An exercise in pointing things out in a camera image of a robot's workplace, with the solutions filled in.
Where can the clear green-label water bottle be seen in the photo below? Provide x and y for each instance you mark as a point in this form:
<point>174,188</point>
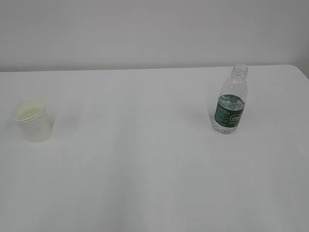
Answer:
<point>231,101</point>

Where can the white paper cup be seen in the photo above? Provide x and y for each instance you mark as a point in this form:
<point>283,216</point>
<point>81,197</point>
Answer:
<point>31,117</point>

